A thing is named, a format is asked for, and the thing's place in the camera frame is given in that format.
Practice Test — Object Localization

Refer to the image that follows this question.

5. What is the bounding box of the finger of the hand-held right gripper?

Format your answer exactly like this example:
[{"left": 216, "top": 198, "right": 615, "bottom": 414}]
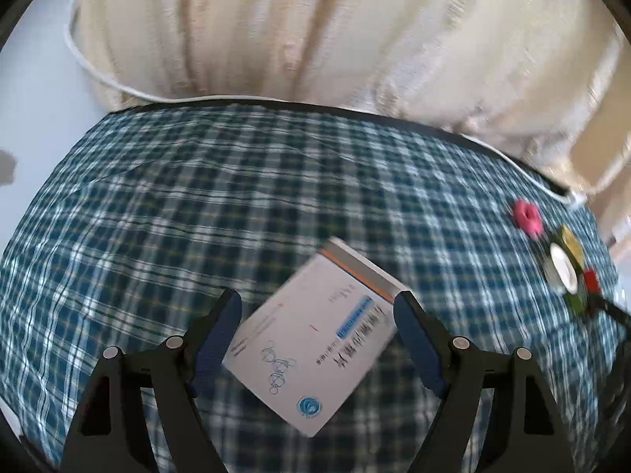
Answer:
[{"left": 589, "top": 296, "right": 631, "bottom": 327}]

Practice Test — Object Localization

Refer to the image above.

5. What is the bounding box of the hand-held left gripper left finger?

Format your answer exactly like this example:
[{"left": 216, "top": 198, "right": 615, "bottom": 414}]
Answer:
[{"left": 59, "top": 288, "right": 243, "bottom": 473}]

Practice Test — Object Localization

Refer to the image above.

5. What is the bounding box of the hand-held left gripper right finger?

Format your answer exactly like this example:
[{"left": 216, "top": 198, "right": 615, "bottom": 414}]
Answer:
[{"left": 393, "top": 292, "right": 577, "bottom": 473}]

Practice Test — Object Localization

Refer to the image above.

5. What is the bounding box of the green block with blue dots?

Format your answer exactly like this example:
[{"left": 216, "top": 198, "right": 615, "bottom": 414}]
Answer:
[{"left": 567, "top": 291, "right": 595, "bottom": 316}]

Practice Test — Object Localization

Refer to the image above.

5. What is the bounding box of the dark green box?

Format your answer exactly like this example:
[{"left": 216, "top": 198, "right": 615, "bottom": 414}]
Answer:
[{"left": 557, "top": 225, "right": 586, "bottom": 263}]

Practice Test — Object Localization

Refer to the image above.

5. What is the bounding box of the white medicine box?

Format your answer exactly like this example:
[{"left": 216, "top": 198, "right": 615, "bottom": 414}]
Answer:
[{"left": 222, "top": 236, "right": 412, "bottom": 438}]

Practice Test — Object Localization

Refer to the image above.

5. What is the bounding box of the small pink foam roller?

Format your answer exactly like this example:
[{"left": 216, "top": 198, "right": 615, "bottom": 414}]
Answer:
[{"left": 512, "top": 199, "right": 544, "bottom": 240}]

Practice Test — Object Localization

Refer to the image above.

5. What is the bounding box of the white plastic cup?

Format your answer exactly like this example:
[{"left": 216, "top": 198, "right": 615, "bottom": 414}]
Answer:
[{"left": 546, "top": 244, "right": 580, "bottom": 292}]

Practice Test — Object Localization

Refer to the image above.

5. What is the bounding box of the blue plaid tablecloth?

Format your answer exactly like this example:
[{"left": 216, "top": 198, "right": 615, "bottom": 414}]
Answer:
[{"left": 0, "top": 101, "right": 624, "bottom": 473}]

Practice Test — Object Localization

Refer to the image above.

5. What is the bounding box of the cream patterned curtain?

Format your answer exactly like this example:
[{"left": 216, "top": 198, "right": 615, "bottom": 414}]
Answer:
[{"left": 69, "top": 0, "right": 631, "bottom": 237}]

